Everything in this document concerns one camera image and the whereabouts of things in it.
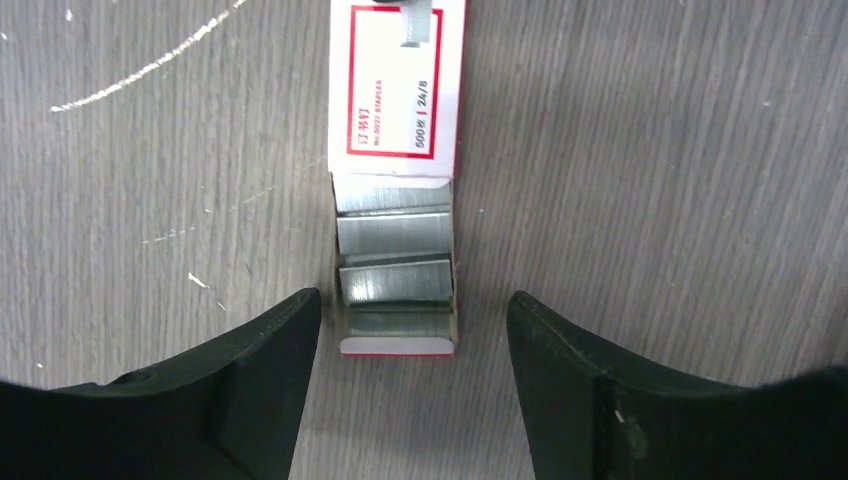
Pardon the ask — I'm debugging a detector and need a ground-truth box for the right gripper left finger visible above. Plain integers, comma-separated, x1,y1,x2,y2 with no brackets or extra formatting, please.
1,288,322,479

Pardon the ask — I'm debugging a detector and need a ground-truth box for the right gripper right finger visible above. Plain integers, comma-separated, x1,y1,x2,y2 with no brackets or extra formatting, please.
506,291,847,479

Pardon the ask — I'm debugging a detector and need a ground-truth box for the staple box tray with staples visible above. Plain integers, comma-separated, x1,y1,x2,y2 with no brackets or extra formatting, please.
332,174,458,357

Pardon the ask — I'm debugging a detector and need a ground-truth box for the red white staple box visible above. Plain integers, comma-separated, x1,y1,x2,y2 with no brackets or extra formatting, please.
327,1,467,179

